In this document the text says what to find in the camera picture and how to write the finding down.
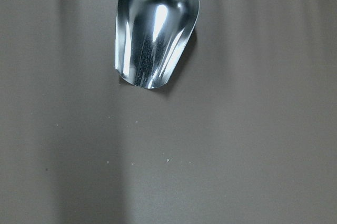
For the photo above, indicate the shiny metal scoop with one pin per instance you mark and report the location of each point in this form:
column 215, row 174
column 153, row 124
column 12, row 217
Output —
column 150, row 38

